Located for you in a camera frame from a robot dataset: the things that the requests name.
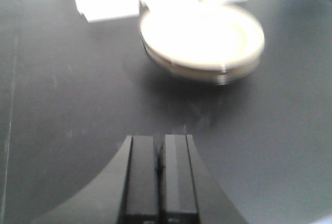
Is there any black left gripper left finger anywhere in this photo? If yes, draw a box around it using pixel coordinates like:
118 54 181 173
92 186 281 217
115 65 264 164
33 135 159 223

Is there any beige plate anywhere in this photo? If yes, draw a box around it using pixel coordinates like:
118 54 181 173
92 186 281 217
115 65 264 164
139 3 265 85

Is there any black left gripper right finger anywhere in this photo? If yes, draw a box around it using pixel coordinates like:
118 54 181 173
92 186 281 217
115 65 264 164
160 134 246 223

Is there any stainless steel glove box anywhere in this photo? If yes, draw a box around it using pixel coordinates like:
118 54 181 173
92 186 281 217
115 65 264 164
1 0 88 23

